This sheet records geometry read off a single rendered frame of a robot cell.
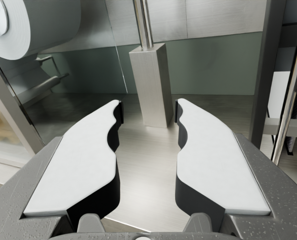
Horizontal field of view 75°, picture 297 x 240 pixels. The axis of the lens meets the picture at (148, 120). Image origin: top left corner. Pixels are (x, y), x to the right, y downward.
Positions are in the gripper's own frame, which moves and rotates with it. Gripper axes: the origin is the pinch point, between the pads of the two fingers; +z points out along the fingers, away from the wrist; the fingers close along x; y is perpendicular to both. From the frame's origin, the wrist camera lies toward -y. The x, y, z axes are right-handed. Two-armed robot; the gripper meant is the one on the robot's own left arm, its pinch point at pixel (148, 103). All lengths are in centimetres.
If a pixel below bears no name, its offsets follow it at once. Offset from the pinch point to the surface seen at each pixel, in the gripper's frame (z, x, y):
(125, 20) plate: 78, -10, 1
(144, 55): 46.8, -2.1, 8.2
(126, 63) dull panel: 80, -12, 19
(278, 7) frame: 18.0, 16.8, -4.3
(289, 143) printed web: 28, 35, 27
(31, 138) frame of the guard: 30, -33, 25
